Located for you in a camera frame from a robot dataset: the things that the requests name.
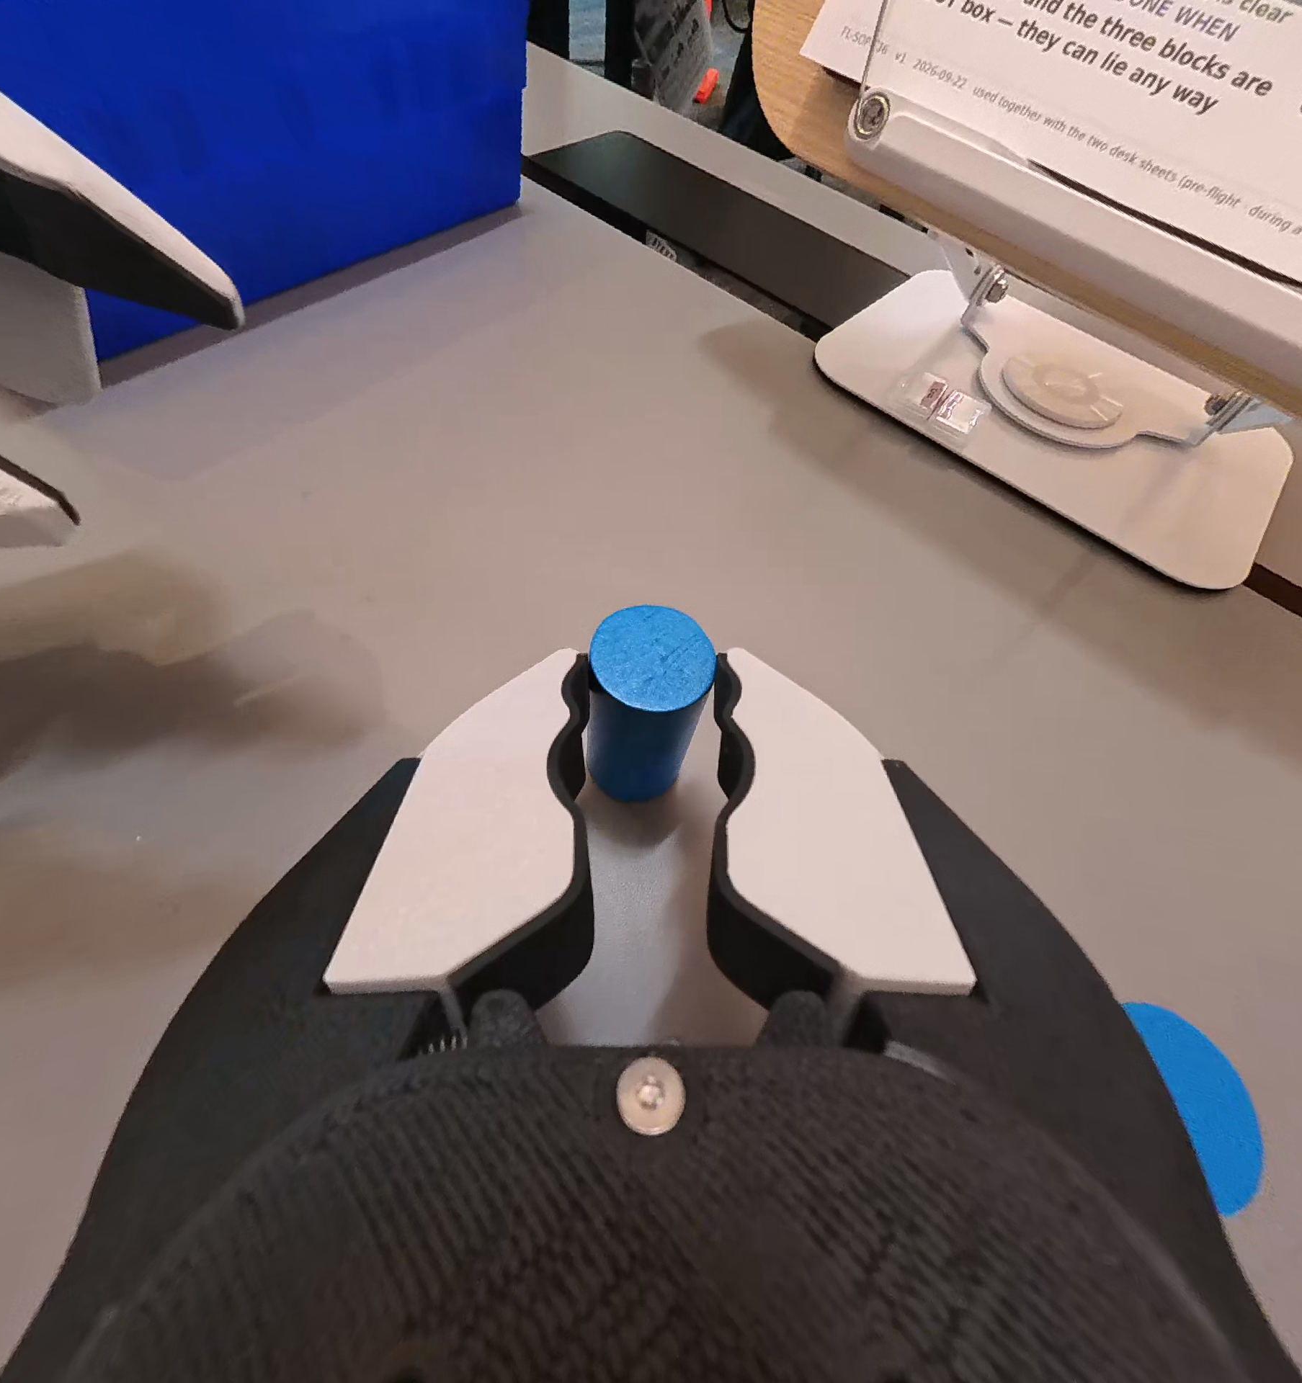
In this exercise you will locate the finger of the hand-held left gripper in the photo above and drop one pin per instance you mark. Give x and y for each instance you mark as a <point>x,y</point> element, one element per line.
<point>2,507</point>
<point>24,143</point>

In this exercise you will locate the printed instruction sheet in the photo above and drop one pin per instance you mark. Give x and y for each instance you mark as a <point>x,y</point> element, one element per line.
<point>1094,98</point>

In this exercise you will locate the small clear label sticker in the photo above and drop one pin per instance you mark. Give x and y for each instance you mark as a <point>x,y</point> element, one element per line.
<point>942,403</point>

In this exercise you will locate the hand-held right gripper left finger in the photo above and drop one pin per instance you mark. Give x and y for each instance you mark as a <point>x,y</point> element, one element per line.
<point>466,854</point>

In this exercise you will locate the wooden document stand white base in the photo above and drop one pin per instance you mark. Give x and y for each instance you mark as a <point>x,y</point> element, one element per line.
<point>1149,497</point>

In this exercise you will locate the blue wooden cylinder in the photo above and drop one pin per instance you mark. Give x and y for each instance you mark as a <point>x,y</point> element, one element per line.
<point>1202,1102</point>
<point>646,692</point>

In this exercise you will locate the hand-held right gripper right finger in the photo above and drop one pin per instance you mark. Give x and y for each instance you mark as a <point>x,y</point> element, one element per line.
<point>835,854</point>

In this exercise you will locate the black desk divider strip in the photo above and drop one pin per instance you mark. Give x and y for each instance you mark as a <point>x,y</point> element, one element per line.
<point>663,183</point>

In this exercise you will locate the blue plastic bin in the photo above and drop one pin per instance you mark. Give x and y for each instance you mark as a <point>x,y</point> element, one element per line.
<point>339,108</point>

